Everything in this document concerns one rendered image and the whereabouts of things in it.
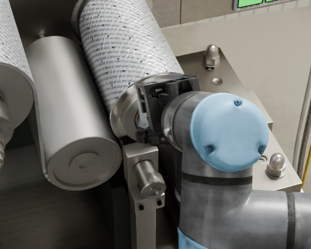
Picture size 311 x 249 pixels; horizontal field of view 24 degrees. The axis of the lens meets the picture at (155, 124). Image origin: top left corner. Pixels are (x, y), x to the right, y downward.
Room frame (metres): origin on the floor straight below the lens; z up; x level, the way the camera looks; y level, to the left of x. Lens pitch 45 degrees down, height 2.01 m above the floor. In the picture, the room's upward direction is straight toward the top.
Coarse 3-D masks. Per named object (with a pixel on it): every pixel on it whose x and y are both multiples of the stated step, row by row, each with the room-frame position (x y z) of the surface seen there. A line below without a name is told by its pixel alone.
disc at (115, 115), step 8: (168, 72) 0.79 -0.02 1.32; (144, 80) 0.77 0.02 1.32; (152, 80) 0.78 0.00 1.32; (160, 80) 0.78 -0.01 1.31; (128, 88) 0.77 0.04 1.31; (120, 96) 0.76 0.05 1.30; (128, 96) 0.77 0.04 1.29; (120, 104) 0.76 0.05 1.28; (112, 112) 0.76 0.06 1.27; (120, 112) 0.76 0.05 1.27; (112, 120) 0.76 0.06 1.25; (120, 120) 0.76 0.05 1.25; (112, 128) 0.76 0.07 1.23; (120, 128) 0.76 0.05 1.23; (120, 136) 0.76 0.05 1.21; (128, 136) 0.77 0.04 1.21
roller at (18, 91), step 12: (0, 72) 0.72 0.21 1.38; (12, 72) 0.72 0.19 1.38; (0, 84) 0.72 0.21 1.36; (12, 84) 0.72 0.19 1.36; (24, 84) 0.73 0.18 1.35; (12, 96) 0.72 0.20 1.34; (24, 96) 0.73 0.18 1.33; (12, 108) 0.72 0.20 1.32; (24, 108) 0.72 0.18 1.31; (12, 120) 0.72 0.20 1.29
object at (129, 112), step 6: (132, 102) 0.76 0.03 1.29; (126, 108) 0.76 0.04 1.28; (132, 108) 0.76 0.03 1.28; (138, 108) 0.76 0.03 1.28; (126, 114) 0.76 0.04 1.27; (132, 114) 0.76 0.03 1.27; (126, 120) 0.76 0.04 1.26; (132, 120) 0.76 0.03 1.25; (126, 126) 0.76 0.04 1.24; (132, 126) 0.76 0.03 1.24; (126, 132) 0.75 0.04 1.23; (132, 132) 0.76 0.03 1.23; (132, 138) 0.76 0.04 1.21
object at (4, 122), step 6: (0, 96) 0.70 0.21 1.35; (0, 102) 0.69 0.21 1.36; (0, 108) 0.68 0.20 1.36; (6, 108) 0.69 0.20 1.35; (0, 114) 0.66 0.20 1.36; (6, 114) 0.67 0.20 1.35; (0, 120) 0.66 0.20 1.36; (6, 120) 0.66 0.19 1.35; (0, 126) 0.66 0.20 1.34; (6, 126) 0.66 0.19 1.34; (12, 126) 0.66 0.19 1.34; (6, 132) 0.66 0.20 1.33; (12, 132) 0.66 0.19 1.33; (6, 138) 0.66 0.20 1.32
